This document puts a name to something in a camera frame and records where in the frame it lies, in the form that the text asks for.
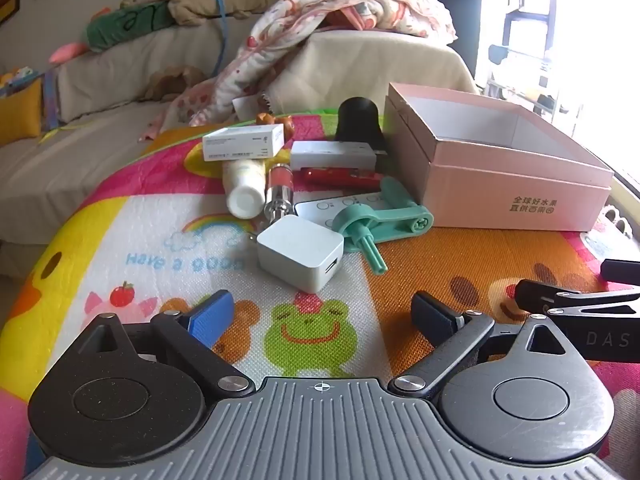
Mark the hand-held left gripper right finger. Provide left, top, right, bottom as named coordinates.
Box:
left=389, top=291, right=583, bottom=401

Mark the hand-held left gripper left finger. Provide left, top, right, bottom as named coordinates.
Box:
left=65, top=290, right=257, bottom=397

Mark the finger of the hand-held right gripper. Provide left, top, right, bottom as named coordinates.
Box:
left=514, top=280, right=640, bottom=361
left=600, top=258, right=640, bottom=281

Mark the white charger cube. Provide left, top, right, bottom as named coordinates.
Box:
left=256, top=215, right=346, bottom=294

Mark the pink cardboard box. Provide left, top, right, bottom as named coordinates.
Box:
left=384, top=81, right=615, bottom=232

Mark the colourful cartoon play mat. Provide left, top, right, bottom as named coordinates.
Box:
left=0, top=110, right=640, bottom=480

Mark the teal plastic crank tool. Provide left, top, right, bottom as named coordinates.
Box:
left=332, top=175, right=434, bottom=275

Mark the white plastic bottle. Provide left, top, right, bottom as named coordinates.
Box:
left=222, top=159, right=267, bottom=219

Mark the white remote control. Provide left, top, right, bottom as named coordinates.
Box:
left=294, top=192, right=388, bottom=228

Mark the red pen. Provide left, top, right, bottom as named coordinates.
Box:
left=304, top=167, right=382, bottom=186

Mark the white medicine box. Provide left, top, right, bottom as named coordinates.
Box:
left=202, top=124, right=285, bottom=162

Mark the long plain white box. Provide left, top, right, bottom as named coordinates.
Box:
left=290, top=141, right=377, bottom=172

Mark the black cone-shaped object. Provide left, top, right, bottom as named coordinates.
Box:
left=334, top=96, right=387, bottom=151

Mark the white paper tag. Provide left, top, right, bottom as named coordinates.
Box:
left=232, top=94, right=273, bottom=121

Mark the beige covered sofa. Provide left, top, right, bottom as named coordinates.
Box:
left=0, top=22, right=481, bottom=281

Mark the brown plush toy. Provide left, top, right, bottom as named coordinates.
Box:
left=145, top=66, right=208, bottom=102

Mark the metal shelf rack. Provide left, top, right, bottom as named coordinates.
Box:
left=487, top=42, right=573, bottom=121

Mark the yellow cushion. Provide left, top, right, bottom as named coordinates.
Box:
left=0, top=77, right=43, bottom=148

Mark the pink printed blanket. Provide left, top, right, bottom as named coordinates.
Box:
left=140, top=0, right=458, bottom=141

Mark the green plush toy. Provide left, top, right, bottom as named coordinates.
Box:
left=49, top=0, right=181, bottom=65

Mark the blue strap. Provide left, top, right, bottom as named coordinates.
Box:
left=202, top=0, right=228, bottom=78

